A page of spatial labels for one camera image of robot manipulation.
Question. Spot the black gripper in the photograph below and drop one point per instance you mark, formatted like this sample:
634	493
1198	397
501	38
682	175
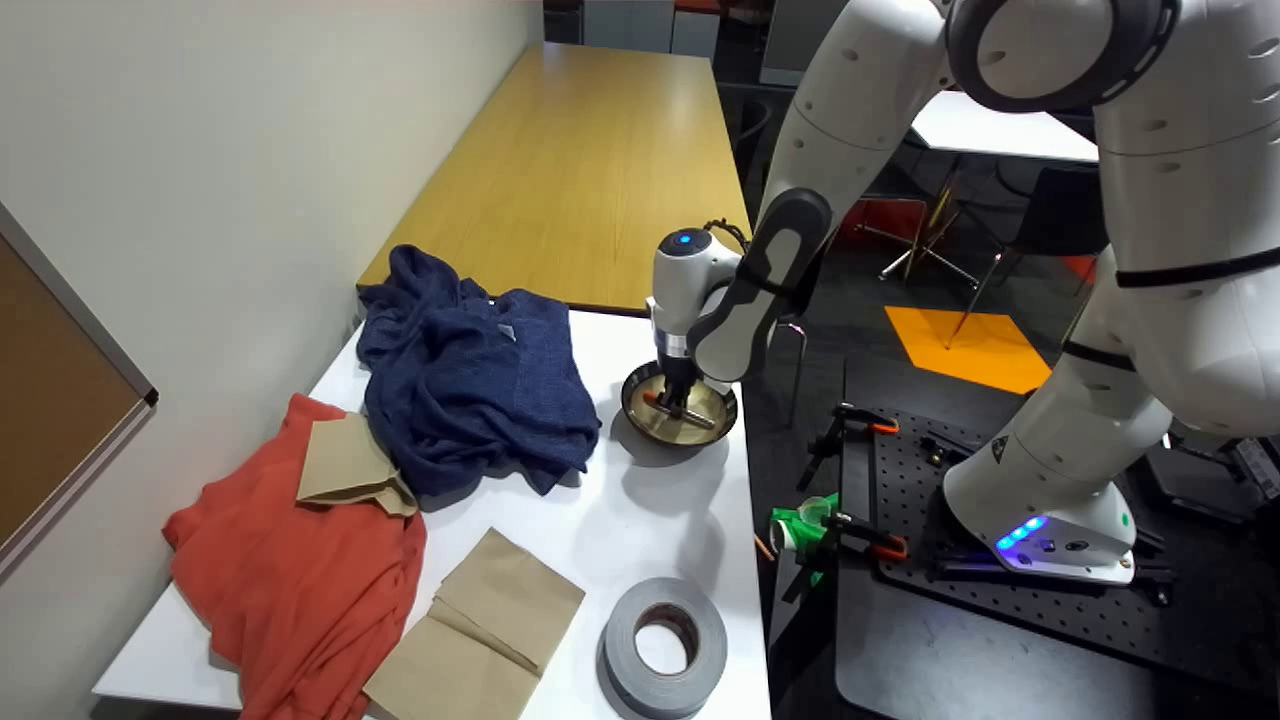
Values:
687	364

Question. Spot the orange pen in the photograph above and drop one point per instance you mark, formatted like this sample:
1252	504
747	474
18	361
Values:
654	397

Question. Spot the dark bowl with beige inside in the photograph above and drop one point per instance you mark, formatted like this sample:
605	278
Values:
706	427

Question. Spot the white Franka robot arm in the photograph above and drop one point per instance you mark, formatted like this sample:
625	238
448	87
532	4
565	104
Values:
1202	202

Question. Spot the green clamp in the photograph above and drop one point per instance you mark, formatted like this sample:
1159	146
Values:
807	520

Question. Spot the navy blue cloth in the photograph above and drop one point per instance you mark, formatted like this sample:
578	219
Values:
465	386

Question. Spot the long yellow wooden table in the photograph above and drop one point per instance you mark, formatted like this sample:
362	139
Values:
602	175

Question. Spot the small white table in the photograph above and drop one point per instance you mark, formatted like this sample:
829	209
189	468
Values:
993	135

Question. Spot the orange red cloth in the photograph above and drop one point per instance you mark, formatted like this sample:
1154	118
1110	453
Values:
293	585

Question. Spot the grey duct tape roll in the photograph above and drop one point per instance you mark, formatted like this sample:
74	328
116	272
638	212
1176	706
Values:
622	653

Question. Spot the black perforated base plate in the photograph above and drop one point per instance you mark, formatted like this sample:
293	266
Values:
1202	600

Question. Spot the corkboard with metal frame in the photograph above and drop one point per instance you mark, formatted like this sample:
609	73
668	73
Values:
54	400

